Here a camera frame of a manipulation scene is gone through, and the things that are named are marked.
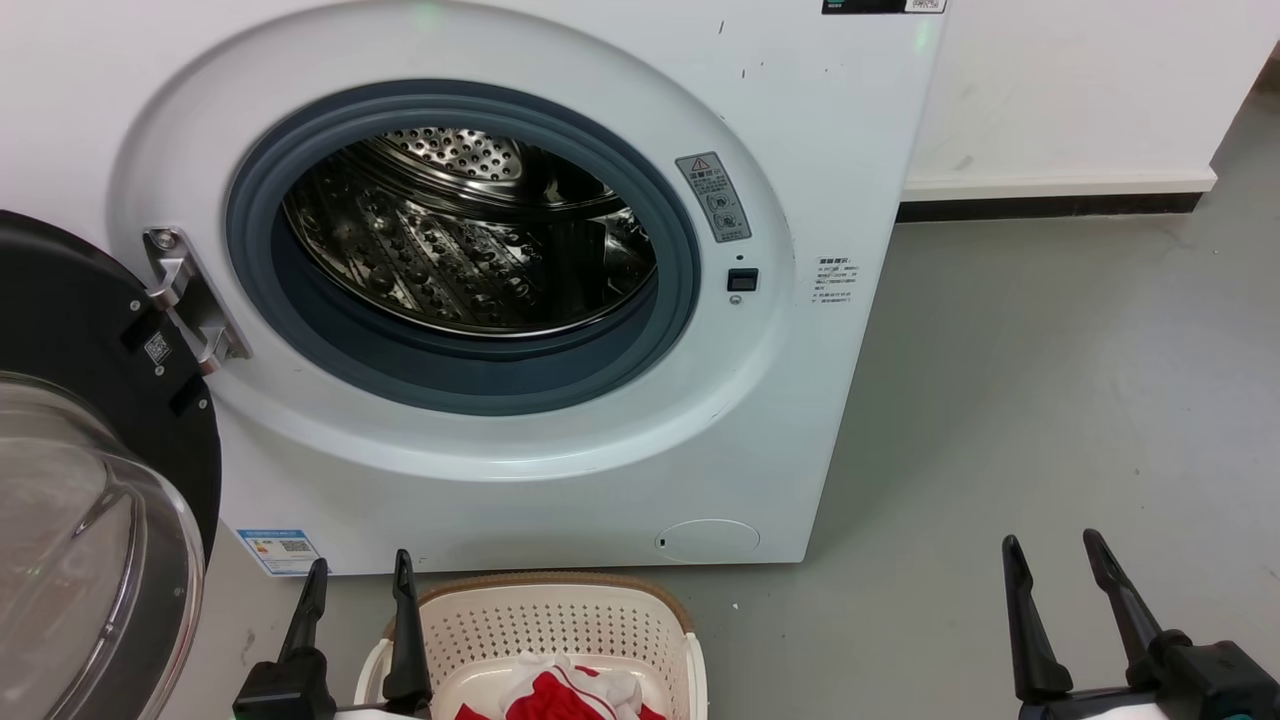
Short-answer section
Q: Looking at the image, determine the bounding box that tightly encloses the red garment with white trim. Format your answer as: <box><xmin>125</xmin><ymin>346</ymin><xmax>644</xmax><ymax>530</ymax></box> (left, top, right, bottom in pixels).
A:
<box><xmin>500</xmin><ymin>652</ymin><xmax>669</xmax><ymax>720</ymax></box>

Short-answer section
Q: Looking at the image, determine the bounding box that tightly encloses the silver metal door hinge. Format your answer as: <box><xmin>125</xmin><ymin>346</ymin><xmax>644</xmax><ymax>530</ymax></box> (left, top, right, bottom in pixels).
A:
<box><xmin>143</xmin><ymin>227</ymin><xmax>251</xmax><ymax>376</ymax></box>

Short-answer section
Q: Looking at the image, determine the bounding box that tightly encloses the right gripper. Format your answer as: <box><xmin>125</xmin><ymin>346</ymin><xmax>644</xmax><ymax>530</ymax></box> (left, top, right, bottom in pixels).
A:
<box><xmin>1001</xmin><ymin>528</ymin><xmax>1280</xmax><ymax>720</ymax></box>

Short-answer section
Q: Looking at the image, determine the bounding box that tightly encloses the cream perforated laundry basket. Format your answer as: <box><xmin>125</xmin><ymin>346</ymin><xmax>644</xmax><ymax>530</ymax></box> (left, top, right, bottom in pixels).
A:
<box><xmin>353</xmin><ymin>572</ymin><xmax>709</xmax><ymax>720</ymax></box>

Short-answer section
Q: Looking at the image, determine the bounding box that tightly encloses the blue energy label sticker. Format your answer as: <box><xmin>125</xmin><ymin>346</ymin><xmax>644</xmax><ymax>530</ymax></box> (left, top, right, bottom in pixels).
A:
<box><xmin>237</xmin><ymin>529</ymin><xmax>323</xmax><ymax>577</ymax></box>

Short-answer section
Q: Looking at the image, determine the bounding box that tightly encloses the stainless steel washing machine drum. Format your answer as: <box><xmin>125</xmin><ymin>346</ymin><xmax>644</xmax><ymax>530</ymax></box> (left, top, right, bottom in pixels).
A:
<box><xmin>283</xmin><ymin>127</ymin><xmax>658</xmax><ymax>338</ymax></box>

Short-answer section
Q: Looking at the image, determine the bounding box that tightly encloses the round white filter cover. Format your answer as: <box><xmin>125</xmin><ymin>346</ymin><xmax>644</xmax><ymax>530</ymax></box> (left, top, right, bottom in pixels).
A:
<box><xmin>655</xmin><ymin>518</ymin><xmax>761</xmax><ymax>563</ymax></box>

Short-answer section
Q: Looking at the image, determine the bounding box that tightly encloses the white front-load washing machine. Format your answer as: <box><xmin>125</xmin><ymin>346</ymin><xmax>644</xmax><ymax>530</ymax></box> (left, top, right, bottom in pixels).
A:
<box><xmin>0</xmin><ymin>0</ymin><xmax>948</xmax><ymax>577</ymax></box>

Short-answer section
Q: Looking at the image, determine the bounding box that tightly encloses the black control panel strip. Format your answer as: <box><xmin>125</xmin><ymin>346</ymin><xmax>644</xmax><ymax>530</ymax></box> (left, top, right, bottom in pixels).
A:
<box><xmin>822</xmin><ymin>0</ymin><xmax>947</xmax><ymax>15</ymax></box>

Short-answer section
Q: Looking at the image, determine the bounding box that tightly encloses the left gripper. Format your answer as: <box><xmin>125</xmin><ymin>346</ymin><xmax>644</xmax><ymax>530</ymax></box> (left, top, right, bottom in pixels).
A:
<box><xmin>232</xmin><ymin>549</ymin><xmax>434</xmax><ymax>720</ymax></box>

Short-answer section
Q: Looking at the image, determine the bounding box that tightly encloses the black washer door with glass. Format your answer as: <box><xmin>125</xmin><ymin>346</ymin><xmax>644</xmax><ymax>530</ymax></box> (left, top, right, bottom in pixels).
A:
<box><xmin>0</xmin><ymin>210</ymin><xmax>223</xmax><ymax>720</ymax></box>

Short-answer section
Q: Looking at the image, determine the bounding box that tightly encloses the small printed text label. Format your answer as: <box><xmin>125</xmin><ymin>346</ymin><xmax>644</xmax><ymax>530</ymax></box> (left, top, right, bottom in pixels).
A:
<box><xmin>813</xmin><ymin>257</ymin><xmax>861</xmax><ymax>306</ymax></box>

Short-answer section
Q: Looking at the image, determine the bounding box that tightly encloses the grey warning sticker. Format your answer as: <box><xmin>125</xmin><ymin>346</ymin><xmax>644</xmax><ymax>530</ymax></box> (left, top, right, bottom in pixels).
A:
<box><xmin>675</xmin><ymin>152</ymin><xmax>753</xmax><ymax>244</ymax></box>

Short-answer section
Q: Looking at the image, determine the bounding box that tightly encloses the white and black baseboard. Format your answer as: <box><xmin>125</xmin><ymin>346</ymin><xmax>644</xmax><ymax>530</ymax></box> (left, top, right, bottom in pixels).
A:
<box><xmin>897</xmin><ymin>168</ymin><xmax>1218</xmax><ymax>223</ymax></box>

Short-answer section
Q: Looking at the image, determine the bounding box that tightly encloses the grey rubber door gasket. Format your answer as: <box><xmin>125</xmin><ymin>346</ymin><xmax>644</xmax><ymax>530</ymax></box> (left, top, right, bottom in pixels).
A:
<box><xmin>225</xmin><ymin>80</ymin><xmax>701</xmax><ymax>416</ymax></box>

